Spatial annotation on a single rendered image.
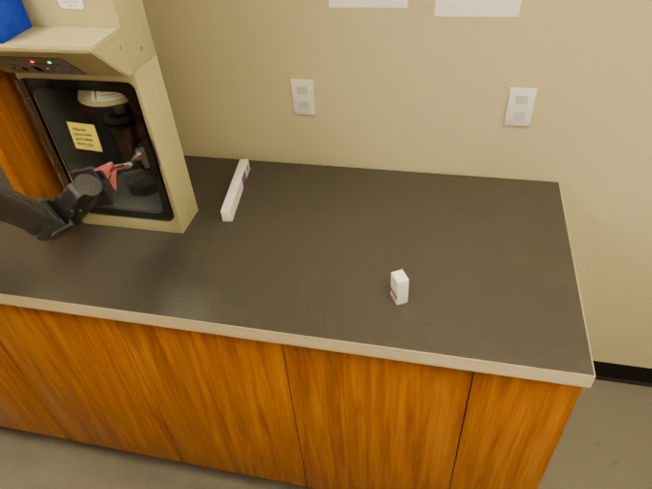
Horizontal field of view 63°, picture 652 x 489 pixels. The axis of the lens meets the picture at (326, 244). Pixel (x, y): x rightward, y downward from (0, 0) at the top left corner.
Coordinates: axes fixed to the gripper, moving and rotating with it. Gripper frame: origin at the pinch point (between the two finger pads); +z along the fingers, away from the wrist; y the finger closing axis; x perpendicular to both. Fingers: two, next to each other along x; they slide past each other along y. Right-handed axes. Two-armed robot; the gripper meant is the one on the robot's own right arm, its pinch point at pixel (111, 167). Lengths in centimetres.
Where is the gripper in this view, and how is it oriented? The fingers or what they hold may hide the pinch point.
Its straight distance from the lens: 143.5
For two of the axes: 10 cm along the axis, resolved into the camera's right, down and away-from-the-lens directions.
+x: -9.4, 1.0, 3.3
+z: 1.9, -6.5, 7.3
